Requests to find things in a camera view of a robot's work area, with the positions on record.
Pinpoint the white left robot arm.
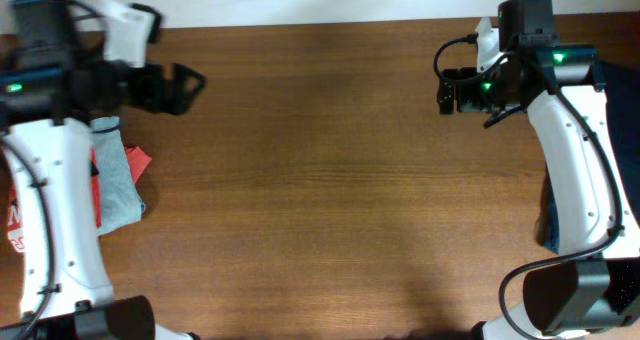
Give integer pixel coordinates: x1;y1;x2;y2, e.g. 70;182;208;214
1;0;206;339

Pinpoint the navy blue t-shirt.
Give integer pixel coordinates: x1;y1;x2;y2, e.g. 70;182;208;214
536;61;639;254

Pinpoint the grey folded t-shirt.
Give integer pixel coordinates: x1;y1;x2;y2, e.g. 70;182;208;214
90;116;146;236

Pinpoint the red printed t-shirt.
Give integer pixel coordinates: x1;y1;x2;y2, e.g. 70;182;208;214
7;147;152;253

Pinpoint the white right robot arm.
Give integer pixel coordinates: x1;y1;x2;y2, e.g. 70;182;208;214
437;0;639;340

